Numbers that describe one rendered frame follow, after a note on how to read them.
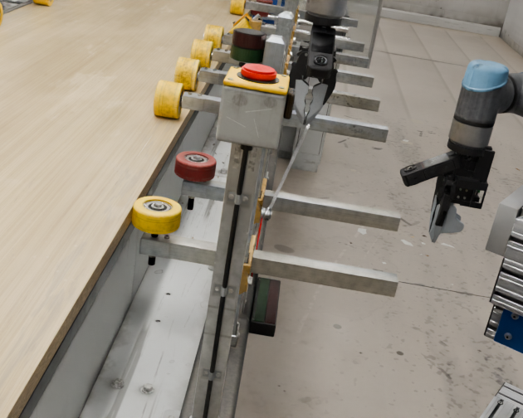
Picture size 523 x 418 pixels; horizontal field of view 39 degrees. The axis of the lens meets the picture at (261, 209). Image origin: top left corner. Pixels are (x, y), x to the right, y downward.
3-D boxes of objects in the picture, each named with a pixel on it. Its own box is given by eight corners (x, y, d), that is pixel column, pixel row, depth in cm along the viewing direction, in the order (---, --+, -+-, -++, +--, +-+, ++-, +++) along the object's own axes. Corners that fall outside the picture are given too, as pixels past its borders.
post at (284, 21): (262, 193, 200) (293, 13, 181) (261, 198, 197) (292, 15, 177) (250, 191, 200) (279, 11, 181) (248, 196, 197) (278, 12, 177)
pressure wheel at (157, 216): (156, 249, 133) (163, 190, 128) (183, 268, 128) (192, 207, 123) (118, 259, 127) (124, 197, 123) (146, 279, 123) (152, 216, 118)
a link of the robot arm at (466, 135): (457, 123, 136) (449, 111, 143) (450, 148, 138) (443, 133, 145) (497, 130, 136) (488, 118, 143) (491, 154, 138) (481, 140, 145)
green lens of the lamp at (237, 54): (264, 57, 136) (266, 46, 136) (261, 65, 131) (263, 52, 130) (232, 52, 136) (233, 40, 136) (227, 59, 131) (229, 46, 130)
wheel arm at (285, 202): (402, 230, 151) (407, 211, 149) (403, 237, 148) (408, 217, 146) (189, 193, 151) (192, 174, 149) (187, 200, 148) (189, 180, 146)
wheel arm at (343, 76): (371, 85, 215) (373, 73, 214) (372, 88, 212) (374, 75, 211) (200, 56, 216) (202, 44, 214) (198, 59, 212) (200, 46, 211)
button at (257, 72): (276, 81, 85) (278, 66, 85) (273, 89, 82) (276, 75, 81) (241, 75, 85) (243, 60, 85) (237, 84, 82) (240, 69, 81)
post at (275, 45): (247, 269, 153) (286, 36, 133) (246, 277, 149) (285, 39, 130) (231, 266, 153) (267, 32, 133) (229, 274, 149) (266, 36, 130)
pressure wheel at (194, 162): (212, 204, 154) (219, 153, 150) (207, 220, 147) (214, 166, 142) (173, 197, 154) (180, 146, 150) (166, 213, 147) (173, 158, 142)
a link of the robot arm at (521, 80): (559, 123, 142) (522, 126, 136) (514, 105, 150) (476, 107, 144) (573, 84, 139) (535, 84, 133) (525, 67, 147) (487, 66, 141)
